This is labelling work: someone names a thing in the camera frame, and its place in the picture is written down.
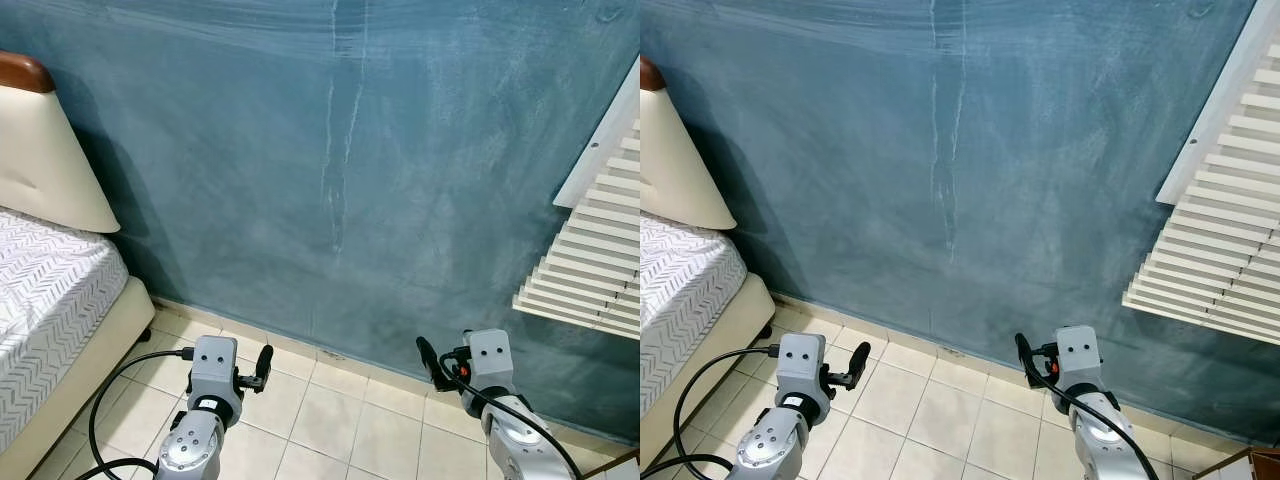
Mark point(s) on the cream padded bed headboard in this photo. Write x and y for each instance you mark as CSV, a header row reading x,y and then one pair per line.
x,y
675,160
45,150

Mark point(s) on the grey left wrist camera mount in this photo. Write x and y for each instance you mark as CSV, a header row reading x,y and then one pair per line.
x,y
212,365
800,362

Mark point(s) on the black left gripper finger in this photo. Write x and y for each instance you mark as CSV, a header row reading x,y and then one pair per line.
x,y
859,360
265,362

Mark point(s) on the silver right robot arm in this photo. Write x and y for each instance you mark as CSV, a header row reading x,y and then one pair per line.
x,y
520,445
1110,445

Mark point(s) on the white louvred door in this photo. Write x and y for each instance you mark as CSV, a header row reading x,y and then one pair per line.
x,y
1210,250
590,270

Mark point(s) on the mattress with white chevron sheet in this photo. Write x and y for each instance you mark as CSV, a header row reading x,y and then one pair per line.
x,y
50,290
680,285

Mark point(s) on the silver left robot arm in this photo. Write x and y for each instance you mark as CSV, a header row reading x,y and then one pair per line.
x,y
770,450
190,450

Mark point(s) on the brown wooden furniture corner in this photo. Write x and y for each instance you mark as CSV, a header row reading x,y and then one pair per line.
x,y
1250,468

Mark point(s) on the cream bed base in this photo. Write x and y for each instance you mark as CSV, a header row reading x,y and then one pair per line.
x,y
100,370
735,335

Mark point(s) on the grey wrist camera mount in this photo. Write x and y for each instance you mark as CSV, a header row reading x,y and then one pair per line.
x,y
1078,355
800,362
212,365
490,358

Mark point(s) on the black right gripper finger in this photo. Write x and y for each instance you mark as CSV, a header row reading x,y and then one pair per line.
x,y
1026,358
432,364

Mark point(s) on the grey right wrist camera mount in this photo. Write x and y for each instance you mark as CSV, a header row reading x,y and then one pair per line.
x,y
490,358
1078,355

